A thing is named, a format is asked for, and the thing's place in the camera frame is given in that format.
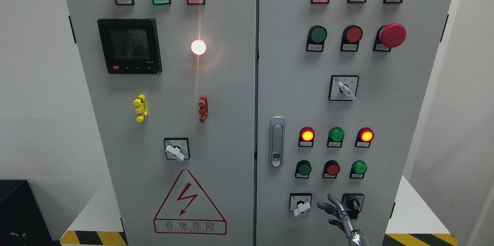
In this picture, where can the metallic robot hand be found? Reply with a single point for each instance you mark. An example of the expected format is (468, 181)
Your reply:
(355, 237)

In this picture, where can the green push button lower right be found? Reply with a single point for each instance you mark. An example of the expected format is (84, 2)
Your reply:
(358, 170)

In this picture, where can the green push button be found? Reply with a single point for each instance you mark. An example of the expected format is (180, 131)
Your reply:
(317, 35)
(303, 169)
(358, 170)

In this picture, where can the red push button lower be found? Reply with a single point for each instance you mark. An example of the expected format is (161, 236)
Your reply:
(331, 169)

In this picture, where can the red push button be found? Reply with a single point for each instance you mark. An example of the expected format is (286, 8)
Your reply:
(331, 169)
(351, 37)

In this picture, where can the green push button lower left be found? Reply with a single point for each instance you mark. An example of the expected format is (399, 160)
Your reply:
(303, 169)

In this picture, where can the red push button upper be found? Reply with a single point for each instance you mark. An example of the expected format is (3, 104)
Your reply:
(351, 37)

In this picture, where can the red emergency stop button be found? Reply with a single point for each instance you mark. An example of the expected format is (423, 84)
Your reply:
(389, 36)

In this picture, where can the green push button upper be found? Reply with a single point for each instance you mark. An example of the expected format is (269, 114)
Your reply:
(317, 35)

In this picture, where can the red indicator light middle right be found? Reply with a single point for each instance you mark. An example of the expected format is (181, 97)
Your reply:
(364, 137)

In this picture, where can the green indicator light middle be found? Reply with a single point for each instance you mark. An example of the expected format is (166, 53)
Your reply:
(335, 137)

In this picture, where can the red indicator light middle left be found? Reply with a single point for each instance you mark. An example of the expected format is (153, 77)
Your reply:
(306, 137)

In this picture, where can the red electrical warning sticker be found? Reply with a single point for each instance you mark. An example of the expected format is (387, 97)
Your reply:
(187, 209)

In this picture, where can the grey right cabinet door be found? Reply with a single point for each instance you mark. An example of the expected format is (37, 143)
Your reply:
(295, 84)

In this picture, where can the grey cabinet door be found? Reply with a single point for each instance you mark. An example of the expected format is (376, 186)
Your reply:
(295, 84)
(221, 148)

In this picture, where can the red test terminal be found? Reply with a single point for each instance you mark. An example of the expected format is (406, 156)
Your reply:
(203, 108)

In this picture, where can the white indicator light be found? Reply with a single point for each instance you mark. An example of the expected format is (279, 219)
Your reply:
(198, 47)

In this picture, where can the yellow test terminal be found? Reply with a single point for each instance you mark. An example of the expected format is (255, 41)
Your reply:
(141, 108)

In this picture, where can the grey left cabinet door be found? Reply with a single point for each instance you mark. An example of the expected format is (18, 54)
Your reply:
(221, 148)

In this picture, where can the black digital power meter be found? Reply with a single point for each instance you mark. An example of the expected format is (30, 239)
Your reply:
(130, 46)

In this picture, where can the black box bottom left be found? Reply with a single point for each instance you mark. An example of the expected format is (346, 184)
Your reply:
(21, 222)

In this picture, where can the black key selector switch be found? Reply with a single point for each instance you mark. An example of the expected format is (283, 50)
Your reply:
(352, 203)

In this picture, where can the lower white selector switch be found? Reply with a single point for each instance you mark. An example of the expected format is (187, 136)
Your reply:
(300, 203)

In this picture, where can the silver door lock handle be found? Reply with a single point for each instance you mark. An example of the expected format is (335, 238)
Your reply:
(276, 141)

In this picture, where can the upper right selector switch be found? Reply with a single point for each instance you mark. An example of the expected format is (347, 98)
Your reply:
(343, 87)

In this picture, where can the left door selector switch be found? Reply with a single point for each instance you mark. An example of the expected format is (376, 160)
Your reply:
(177, 148)

